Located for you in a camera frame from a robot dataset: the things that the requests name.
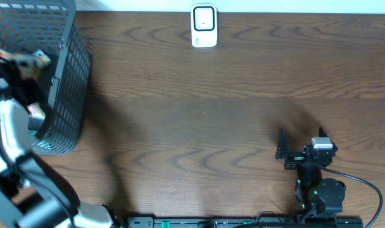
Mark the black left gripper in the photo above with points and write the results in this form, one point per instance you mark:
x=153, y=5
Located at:
x=33, y=94

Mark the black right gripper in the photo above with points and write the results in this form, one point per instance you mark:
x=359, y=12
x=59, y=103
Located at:
x=296, y=158

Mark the yellow snack chip bag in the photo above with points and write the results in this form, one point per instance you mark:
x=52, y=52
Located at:
x=29, y=65

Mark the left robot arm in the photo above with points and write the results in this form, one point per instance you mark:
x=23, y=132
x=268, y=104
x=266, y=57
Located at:
x=33, y=194

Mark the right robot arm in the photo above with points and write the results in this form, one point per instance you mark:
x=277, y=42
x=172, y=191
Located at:
x=322, y=198

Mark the grey plastic shopping basket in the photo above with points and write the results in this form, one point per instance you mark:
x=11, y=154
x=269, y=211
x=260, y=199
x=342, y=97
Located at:
x=49, y=26

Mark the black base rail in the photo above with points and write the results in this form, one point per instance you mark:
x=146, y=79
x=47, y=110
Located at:
x=150, y=222

